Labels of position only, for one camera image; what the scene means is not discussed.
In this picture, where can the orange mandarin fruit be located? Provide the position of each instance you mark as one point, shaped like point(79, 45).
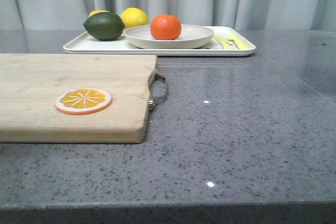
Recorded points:
point(165, 27)

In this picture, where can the white rectangular tray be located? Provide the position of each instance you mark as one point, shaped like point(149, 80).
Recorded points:
point(193, 41)

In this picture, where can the yellow plastic fork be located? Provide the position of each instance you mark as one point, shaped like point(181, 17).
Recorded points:
point(241, 44)

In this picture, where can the orange slice piece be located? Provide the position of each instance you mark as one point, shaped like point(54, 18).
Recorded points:
point(83, 101)

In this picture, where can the yellow lemon right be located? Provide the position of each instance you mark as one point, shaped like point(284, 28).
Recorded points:
point(133, 17)

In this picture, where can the green lime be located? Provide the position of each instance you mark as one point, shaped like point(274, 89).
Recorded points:
point(104, 26)

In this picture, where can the yellow lemon behind lime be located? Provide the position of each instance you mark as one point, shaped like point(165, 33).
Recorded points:
point(97, 12)

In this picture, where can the wooden cutting board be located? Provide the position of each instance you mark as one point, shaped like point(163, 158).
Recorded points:
point(30, 84)

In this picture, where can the metal cutting board handle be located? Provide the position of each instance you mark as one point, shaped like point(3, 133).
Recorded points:
point(160, 91)

